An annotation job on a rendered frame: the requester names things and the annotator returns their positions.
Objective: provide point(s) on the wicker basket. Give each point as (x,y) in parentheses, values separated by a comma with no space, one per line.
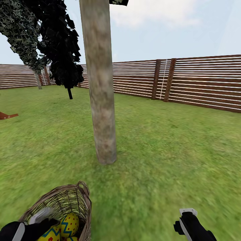
(83,204)

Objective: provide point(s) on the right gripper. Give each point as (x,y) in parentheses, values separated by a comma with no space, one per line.
(178,228)

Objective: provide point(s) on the tree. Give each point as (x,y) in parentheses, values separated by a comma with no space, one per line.
(60,39)
(16,24)
(95,19)

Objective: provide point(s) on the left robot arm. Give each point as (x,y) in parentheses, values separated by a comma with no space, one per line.
(19,231)

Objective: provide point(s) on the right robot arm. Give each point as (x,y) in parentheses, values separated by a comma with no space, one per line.
(190,226)

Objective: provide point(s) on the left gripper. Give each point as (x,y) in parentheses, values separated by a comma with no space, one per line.
(42,227)

